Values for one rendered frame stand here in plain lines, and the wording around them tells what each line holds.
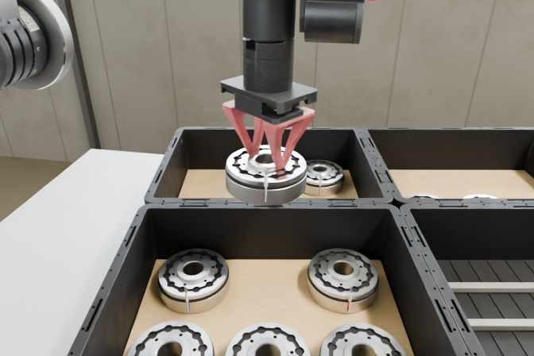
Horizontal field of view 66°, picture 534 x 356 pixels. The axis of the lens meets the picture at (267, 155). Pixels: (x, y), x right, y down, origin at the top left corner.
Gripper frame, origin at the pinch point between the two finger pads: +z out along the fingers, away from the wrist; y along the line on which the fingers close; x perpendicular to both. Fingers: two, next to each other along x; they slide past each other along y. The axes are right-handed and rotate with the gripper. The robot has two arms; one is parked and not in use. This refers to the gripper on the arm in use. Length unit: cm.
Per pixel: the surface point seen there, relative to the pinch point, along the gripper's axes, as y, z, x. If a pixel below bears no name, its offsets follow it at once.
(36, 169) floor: 234, 106, -24
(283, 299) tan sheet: -3.4, 22.3, -0.4
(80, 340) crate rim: 0.8, 12.7, 25.6
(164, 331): 1.4, 19.7, 16.1
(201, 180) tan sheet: 32.2, 22.3, -11.8
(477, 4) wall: 43, -1, -178
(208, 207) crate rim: 11.0, 12.4, 1.6
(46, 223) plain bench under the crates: 60, 36, 14
